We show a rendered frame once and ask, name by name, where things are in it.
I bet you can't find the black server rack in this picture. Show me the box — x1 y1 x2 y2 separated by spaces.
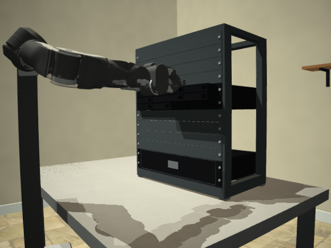
136 23 267 201

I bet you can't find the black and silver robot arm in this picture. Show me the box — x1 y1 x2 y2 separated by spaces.
2 27 151 91

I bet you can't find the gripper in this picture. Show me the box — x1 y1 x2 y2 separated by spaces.
139 63 186 96

